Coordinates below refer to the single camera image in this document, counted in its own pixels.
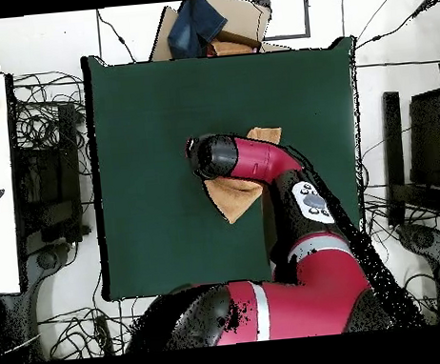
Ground tan terry towel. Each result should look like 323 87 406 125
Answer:
198 124 290 227

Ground dark green table cloth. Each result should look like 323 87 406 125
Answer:
80 31 377 304

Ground blue denim jeans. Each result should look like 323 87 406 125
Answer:
163 0 231 60

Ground brown cardboard box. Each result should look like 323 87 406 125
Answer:
144 0 291 63

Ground black power strip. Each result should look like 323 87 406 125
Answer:
93 312 115 357

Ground black metal frame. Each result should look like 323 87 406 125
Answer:
6 102 92 249
375 87 440 230

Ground thin black cable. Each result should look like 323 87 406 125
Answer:
95 5 137 66

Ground black cable tangle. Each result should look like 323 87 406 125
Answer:
9 67 93 181
35 295 159 362
352 124 440 333

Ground grey square frame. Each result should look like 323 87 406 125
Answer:
253 0 312 43

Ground black cable with connector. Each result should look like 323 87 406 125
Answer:
351 0 440 50

